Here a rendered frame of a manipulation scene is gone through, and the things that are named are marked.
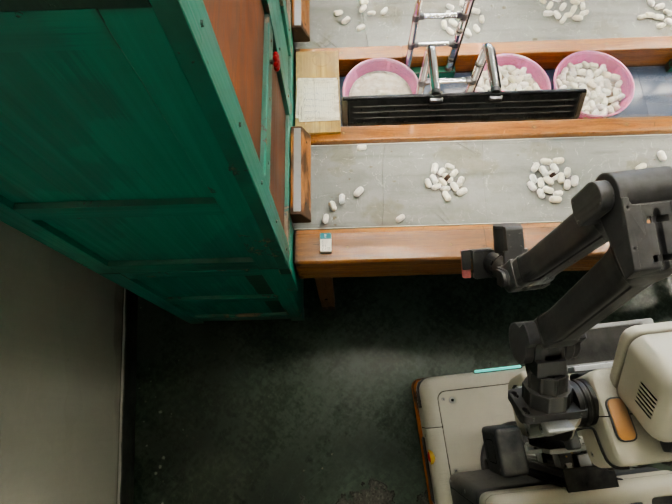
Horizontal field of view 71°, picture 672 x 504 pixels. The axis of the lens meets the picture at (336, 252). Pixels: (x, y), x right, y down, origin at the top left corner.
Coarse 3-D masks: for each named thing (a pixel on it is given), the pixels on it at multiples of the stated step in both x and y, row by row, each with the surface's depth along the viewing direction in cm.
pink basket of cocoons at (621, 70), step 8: (568, 56) 164; (576, 56) 165; (584, 56) 166; (592, 56) 166; (600, 56) 165; (608, 56) 164; (560, 64) 163; (600, 64) 167; (608, 64) 165; (560, 72) 167; (616, 72) 165; (624, 72) 163; (624, 80) 163; (632, 80) 160; (624, 88) 163; (632, 88) 160; (632, 96) 158; (624, 104) 159; (584, 112) 157; (616, 112) 156
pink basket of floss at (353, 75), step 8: (360, 64) 165; (368, 64) 166; (376, 64) 167; (384, 64) 167; (392, 64) 166; (400, 64) 165; (352, 72) 165; (360, 72) 167; (368, 72) 169; (392, 72) 169; (400, 72) 167; (408, 72) 165; (344, 80) 163; (352, 80) 167; (408, 80) 166; (416, 80) 163; (344, 88) 162; (416, 88) 163
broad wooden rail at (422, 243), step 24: (312, 240) 145; (336, 240) 145; (360, 240) 145; (384, 240) 145; (408, 240) 144; (432, 240) 144; (456, 240) 144; (480, 240) 144; (528, 240) 144; (312, 264) 144; (336, 264) 145; (360, 264) 145; (384, 264) 146; (408, 264) 147; (432, 264) 148; (456, 264) 148; (576, 264) 151
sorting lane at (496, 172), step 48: (384, 144) 158; (432, 144) 158; (480, 144) 157; (528, 144) 157; (576, 144) 156; (624, 144) 156; (336, 192) 153; (384, 192) 152; (432, 192) 152; (480, 192) 152; (528, 192) 151; (576, 192) 151
